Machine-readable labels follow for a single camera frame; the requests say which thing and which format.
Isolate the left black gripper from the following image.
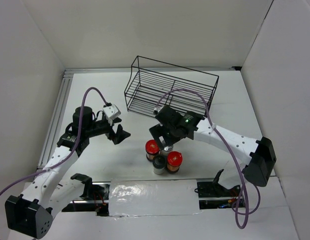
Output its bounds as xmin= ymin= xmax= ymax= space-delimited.
xmin=85 ymin=116 xmax=131 ymax=145

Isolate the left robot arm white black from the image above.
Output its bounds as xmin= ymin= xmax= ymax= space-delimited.
xmin=4 ymin=103 xmax=130 ymax=240

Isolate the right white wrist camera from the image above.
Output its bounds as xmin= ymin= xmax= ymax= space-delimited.
xmin=153 ymin=106 xmax=163 ymax=115

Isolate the purple cable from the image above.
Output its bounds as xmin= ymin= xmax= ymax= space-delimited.
xmin=154 ymin=88 xmax=261 ymax=230
xmin=0 ymin=86 xmax=108 ymax=206

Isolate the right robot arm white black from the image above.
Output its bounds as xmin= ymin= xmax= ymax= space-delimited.
xmin=149 ymin=105 xmax=277 ymax=187

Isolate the black wire rack basket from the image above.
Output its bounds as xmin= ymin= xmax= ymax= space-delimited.
xmin=124 ymin=55 xmax=220 ymax=118

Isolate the black lid white bottle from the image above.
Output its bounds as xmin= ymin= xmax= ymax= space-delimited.
xmin=152 ymin=155 xmax=166 ymax=175

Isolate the silver lid white bottle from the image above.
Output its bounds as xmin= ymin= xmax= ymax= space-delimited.
xmin=160 ymin=145 xmax=174 ymax=157

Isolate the white foil tape sheet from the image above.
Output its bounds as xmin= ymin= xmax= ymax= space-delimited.
xmin=108 ymin=179 xmax=201 ymax=217

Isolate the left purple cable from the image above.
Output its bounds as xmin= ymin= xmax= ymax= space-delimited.
xmin=0 ymin=86 xmax=108 ymax=206

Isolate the red lid spice jar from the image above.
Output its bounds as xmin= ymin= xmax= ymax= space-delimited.
xmin=166 ymin=151 xmax=183 ymax=174
xmin=145 ymin=139 xmax=160 ymax=162

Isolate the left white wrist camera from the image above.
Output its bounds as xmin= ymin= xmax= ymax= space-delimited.
xmin=102 ymin=103 xmax=121 ymax=125

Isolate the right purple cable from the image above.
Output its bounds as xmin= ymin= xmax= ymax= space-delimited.
xmin=154 ymin=88 xmax=261 ymax=230

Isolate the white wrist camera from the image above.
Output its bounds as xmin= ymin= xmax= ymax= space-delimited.
xmin=102 ymin=103 xmax=121 ymax=125
xmin=153 ymin=106 xmax=163 ymax=115

